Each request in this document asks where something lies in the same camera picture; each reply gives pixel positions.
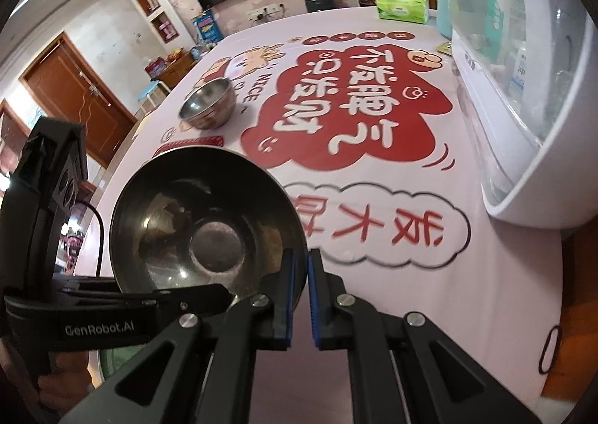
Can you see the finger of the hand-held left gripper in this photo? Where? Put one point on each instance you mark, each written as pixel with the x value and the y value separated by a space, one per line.
pixel 187 295

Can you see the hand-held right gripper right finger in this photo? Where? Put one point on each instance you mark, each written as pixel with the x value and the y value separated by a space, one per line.
pixel 316 302

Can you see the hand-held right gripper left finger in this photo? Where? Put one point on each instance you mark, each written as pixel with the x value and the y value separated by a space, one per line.
pixel 289 302

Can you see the green plate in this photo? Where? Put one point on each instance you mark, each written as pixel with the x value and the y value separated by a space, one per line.
pixel 121 358

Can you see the large steel bowl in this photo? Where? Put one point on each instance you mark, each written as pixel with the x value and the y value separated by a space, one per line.
pixel 163 228

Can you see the person's left hand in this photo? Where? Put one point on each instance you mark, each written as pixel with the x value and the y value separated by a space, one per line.
pixel 65 382

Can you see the small steel bowl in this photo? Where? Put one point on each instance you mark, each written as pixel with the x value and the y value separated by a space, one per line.
pixel 205 99

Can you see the round light blue stool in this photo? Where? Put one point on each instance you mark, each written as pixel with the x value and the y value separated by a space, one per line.
pixel 152 90

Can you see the brown wooden door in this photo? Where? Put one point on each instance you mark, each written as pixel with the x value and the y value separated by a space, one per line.
pixel 79 102

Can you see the wooden television cabinet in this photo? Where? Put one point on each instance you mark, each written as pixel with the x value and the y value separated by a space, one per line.
pixel 177 71

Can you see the red tissue box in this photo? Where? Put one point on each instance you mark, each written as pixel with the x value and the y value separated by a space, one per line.
pixel 155 67

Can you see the white lidded storage cabinet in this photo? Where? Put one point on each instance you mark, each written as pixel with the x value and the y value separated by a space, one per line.
pixel 537 181

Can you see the pink figurine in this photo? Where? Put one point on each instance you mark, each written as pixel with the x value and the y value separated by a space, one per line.
pixel 167 29

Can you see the blue printed box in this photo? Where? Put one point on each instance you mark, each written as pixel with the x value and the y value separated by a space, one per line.
pixel 208 27

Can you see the black air fryer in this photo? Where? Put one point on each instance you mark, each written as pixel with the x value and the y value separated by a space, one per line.
pixel 319 1

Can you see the green tissue box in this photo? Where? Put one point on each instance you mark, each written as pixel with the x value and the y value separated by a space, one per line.
pixel 402 8

